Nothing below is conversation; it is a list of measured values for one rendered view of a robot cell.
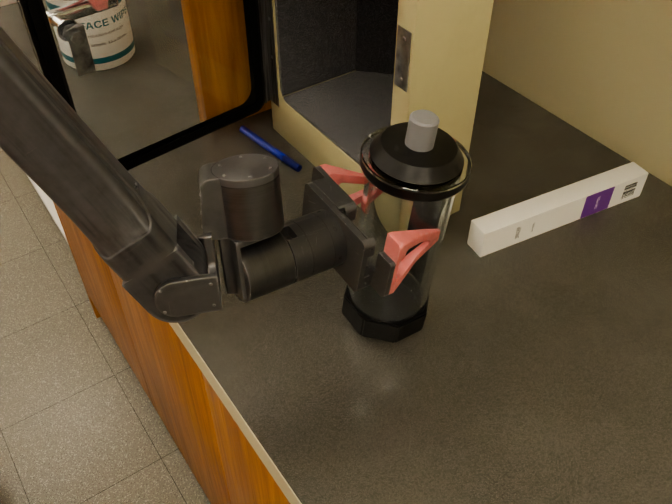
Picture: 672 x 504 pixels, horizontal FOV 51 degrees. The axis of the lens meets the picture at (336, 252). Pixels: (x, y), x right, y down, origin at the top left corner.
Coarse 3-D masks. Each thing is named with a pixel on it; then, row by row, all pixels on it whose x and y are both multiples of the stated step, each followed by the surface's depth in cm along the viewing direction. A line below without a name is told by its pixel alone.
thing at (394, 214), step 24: (384, 192) 66; (432, 192) 64; (360, 216) 72; (384, 216) 68; (408, 216) 67; (432, 216) 67; (384, 240) 70; (432, 264) 73; (408, 288) 74; (384, 312) 76; (408, 312) 77
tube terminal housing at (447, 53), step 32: (416, 0) 69; (448, 0) 72; (480, 0) 75; (416, 32) 72; (448, 32) 75; (480, 32) 78; (416, 64) 75; (448, 64) 78; (480, 64) 81; (416, 96) 78; (448, 96) 81; (288, 128) 106; (448, 128) 84; (320, 160) 102; (352, 160) 94; (352, 192) 97
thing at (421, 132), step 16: (416, 112) 65; (432, 112) 65; (400, 128) 68; (416, 128) 64; (432, 128) 64; (384, 144) 66; (400, 144) 66; (416, 144) 65; (432, 144) 65; (448, 144) 67; (384, 160) 65; (400, 160) 64; (416, 160) 64; (432, 160) 64; (448, 160) 65; (400, 176) 64; (416, 176) 64; (432, 176) 64; (448, 176) 65
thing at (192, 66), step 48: (48, 0) 76; (96, 0) 80; (144, 0) 83; (192, 0) 88; (240, 0) 93; (96, 48) 83; (144, 48) 87; (192, 48) 92; (240, 48) 97; (96, 96) 86; (144, 96) 91; (192, 96) 96; (240, 96) 102; (144, 144) 95
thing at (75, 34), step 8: (72, 24) 79; (80, 24) 79; (64, 32) 79; (72, 32) 78; (80, 32) 78; (72, 40) 78; (80, 40) 79; (72, 48) 79; (80, 48) 80; (88, 48) 80; (80, 56) 80; (88, 56) 81; (80, 64) 81; (88, 64) 81; (80, 72) 81; (88, 72) 82
